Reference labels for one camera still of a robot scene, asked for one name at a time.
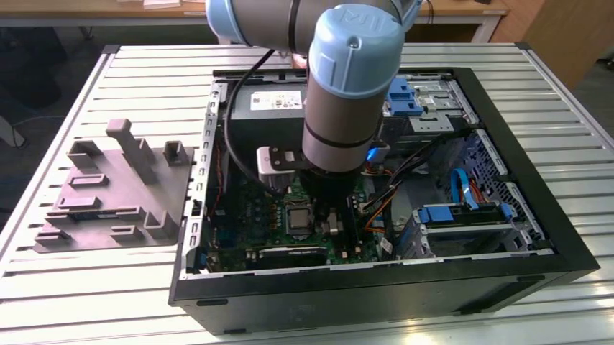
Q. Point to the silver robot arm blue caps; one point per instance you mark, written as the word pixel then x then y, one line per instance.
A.
pixel 345 108

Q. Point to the wooden desk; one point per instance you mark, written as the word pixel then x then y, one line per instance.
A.
pixel 97 13

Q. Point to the wooden cabinet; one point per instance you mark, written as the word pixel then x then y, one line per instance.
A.
pixel 561 36

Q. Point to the blue plastic drive carrier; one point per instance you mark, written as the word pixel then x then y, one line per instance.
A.
pixel 405 104

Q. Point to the grey metal drive cage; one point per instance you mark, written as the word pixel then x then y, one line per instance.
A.
pixel 432 124

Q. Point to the small white box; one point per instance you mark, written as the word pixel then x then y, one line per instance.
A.
pixel 163 3

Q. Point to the green Dell motherboard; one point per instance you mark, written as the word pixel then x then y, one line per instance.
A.
pixel 307 248

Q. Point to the black PC case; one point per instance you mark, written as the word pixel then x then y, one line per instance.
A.
pixel 335 305

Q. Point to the hard disk in blue carrier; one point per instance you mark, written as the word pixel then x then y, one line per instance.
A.
pixel 437 215

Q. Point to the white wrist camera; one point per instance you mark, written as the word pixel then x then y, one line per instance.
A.
pixel 269 172

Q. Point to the black graphics card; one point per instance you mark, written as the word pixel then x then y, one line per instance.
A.
pixel 293 258

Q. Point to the grey parts rack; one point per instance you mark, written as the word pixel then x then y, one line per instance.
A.
pixel 121 172

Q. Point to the grey metal disk bay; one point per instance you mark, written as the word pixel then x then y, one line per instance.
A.
pixel 470 227

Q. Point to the green blue RAM stick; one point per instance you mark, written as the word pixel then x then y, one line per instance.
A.
pixel 94 216

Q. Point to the grey power supply unit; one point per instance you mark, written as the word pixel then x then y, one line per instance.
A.
pixel 274 133

